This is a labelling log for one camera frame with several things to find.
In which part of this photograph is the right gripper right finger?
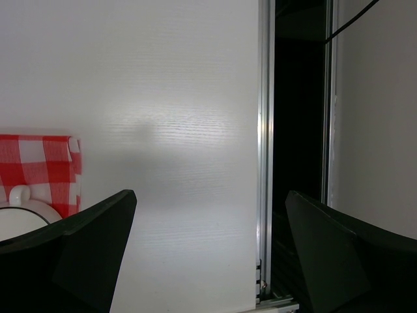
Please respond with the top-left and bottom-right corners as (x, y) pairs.
(285, 191), (416, 312)

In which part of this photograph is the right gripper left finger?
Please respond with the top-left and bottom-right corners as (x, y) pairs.
(1, 190), (137, 312)

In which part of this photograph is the red white checkered cloth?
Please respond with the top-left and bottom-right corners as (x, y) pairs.
(1, 134), (82, 218)

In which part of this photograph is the white two-handled bowl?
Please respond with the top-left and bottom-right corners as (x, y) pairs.
(0, 185), (62, 241)

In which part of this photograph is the aluminium frame rail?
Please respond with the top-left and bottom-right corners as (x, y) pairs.
(255, 0), (299, 312)

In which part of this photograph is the thin black cable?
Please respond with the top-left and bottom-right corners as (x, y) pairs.
(324, 0), (381, 43)

